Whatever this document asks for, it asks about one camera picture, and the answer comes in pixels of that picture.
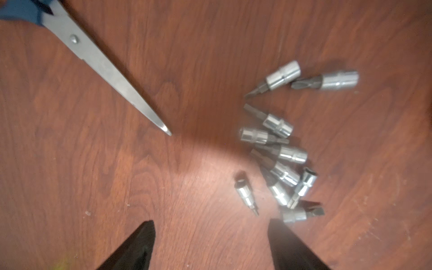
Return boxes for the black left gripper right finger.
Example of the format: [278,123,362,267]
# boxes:
[268,219,330,270]

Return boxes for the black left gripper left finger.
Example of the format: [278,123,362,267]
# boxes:
[98,220,156,270]

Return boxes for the silver socket bit nine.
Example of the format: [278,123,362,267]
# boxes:
[235,179,259,216]

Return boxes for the silver socket bit ten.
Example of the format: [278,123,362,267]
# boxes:
[279,201,325,224]

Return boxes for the silver socket bit seven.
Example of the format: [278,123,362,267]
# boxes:
[260,166,290,207]

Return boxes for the silver socket bit eight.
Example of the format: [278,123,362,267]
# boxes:
[287,167,318,209]

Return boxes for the silver socket bit five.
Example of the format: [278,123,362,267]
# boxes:
[256,145,308,164]

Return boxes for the silver socket bit four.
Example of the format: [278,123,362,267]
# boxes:
[239,127,290,145]

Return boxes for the silver socket bit three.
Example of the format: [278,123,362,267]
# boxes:
[244,104,294,138]

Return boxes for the silver socket bit one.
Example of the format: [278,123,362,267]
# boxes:
[245,61,301,98]

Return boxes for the silver socket bit two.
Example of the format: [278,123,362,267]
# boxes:
[291,70,360,91]

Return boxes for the blue handled scissors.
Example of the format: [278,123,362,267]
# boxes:
[1,1,172,136]

